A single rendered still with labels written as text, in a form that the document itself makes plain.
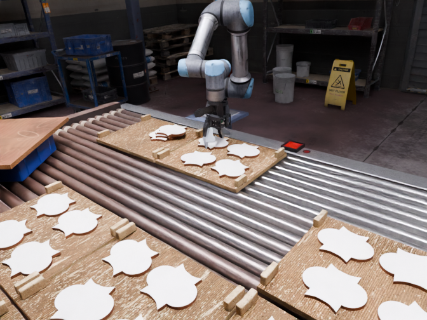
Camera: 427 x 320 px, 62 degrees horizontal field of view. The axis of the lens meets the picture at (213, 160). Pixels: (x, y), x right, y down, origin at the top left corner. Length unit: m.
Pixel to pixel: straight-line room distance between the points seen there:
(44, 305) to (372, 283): 0.75
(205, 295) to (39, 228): 0.58
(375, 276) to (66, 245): 0.80
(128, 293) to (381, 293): 0.57
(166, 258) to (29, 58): 5.01
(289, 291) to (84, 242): 0.57
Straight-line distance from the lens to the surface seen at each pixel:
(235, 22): 1.80
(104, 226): 1.12
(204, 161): 1.38
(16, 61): 5.68
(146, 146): 1.60
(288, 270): 0.91
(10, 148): 1.58
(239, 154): 1.42
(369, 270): 0.95
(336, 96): 5.00
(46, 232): 1.18
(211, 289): 0.87
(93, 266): 0.99
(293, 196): 1.22
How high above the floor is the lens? 1.56
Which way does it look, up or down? 26 degrees down
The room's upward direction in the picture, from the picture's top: 3 degrees counter-clockwise
